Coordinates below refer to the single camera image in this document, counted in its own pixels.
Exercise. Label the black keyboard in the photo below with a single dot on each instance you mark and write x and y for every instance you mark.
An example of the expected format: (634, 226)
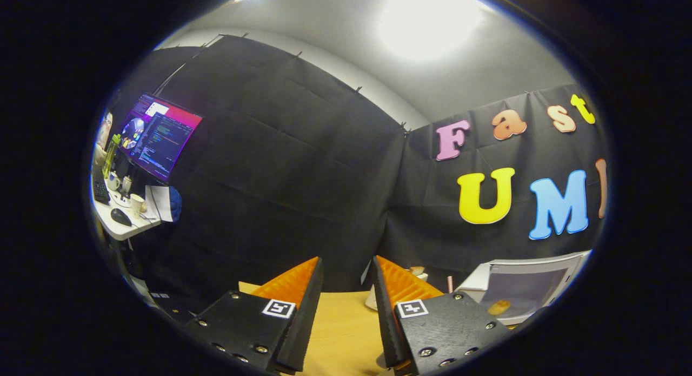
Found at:
(101, 192)

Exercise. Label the cream toaster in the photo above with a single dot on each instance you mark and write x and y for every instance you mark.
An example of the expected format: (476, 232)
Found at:
(372, 301)

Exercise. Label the black computer mouse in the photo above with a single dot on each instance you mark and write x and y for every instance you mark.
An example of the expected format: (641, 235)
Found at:
(121, 217)

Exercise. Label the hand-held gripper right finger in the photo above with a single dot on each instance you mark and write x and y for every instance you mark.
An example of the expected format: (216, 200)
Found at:
(385, 322)

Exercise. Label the golden bread bun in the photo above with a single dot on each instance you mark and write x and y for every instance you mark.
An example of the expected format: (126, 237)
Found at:
(498, 307)

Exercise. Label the toast slice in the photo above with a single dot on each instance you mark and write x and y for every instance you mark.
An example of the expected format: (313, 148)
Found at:
(417, 270)

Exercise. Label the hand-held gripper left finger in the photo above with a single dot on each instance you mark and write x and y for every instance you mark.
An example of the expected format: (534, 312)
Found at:
(305, 316)

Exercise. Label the white office desk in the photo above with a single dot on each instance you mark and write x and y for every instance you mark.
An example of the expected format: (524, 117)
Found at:
(121, 230)

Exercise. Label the sheet of white paper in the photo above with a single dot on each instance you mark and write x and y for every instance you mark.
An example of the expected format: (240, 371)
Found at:
(159, 203)

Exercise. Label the green bottle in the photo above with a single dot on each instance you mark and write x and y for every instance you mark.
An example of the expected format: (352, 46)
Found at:
(111, 157)

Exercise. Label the computer monitor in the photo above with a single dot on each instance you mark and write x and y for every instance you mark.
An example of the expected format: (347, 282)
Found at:
(162, 138)

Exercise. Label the white microwave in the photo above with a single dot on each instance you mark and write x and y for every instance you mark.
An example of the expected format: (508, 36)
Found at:
(524, 289)

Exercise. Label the ceiling light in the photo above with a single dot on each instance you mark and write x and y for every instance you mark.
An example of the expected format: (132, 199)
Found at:
(427, 19)

